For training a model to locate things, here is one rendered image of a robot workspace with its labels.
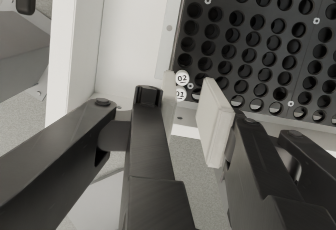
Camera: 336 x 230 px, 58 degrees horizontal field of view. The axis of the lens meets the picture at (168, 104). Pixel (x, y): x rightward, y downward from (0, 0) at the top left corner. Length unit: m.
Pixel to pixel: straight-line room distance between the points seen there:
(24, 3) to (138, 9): 0.11
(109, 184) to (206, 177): 0.42
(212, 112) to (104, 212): 1.30
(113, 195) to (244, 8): 1.20
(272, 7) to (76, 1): 0.16
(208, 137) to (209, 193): 1.25
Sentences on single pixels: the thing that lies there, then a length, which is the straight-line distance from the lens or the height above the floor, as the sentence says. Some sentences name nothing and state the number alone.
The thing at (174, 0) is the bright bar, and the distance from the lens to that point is 0.32.
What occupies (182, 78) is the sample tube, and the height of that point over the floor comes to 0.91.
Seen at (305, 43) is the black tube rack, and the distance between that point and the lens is 0.29.
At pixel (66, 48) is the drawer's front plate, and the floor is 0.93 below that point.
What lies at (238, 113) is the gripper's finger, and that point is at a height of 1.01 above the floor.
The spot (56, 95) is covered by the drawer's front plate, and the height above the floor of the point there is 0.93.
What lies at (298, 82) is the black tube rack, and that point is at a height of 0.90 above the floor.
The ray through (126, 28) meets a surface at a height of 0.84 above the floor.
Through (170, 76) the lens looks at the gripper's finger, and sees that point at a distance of 0.18.
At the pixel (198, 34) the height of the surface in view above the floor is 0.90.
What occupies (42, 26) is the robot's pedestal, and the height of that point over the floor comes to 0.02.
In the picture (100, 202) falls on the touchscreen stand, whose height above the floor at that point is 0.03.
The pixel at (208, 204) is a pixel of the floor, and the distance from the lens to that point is 1.44.
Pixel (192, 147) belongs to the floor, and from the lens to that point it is 1.29.
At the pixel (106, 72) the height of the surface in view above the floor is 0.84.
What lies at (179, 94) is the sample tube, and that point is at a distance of 0.26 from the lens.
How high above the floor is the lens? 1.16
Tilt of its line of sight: 73 degrees down
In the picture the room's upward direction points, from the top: 177 degrees counter-clockwise
